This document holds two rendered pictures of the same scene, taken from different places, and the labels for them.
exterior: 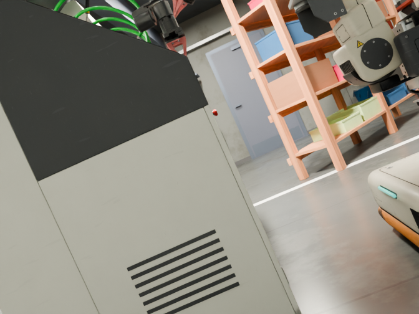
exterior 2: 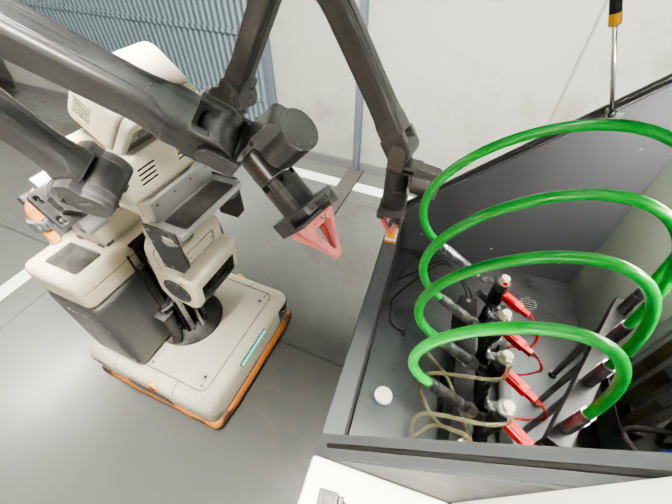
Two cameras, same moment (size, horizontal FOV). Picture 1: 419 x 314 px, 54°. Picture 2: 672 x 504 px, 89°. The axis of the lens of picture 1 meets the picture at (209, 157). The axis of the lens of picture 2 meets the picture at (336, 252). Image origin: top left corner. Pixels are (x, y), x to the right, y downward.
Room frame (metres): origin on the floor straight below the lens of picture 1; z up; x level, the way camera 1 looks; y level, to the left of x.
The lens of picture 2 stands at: (2.09, -0.01, 1.62)
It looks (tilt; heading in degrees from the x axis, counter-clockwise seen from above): 47 degrees down; 196
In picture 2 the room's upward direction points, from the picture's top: straight up
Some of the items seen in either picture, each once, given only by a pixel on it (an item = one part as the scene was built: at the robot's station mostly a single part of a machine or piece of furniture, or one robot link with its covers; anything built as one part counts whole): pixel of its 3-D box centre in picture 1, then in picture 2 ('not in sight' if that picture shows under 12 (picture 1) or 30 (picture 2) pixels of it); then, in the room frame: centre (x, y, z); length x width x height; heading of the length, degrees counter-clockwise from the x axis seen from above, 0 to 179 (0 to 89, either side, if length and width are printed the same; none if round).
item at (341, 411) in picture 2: not in sight; (371, 317); (1.61, -0.05, 0.87); 0.62 x 0.04 x 0.16; 178
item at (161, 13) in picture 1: (161, 12); (399, 177); (1.38, -0.05, 1.14); 0.07 x 0.06 x 0.07; 79
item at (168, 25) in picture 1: (170, 28); (393, 197); (1.38, -0.06, 1.08); 0.10 x 0.07 x 0.07; 179
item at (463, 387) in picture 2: not in sight; (470, 385); (1.73, 0.18, 0.91); 0.34 x 0.10 x 0.15; 178
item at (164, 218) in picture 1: (183, 233); not in sight; (1.61, 0.22, 0.39); 0.70 x 0.58 x 0.79; 178
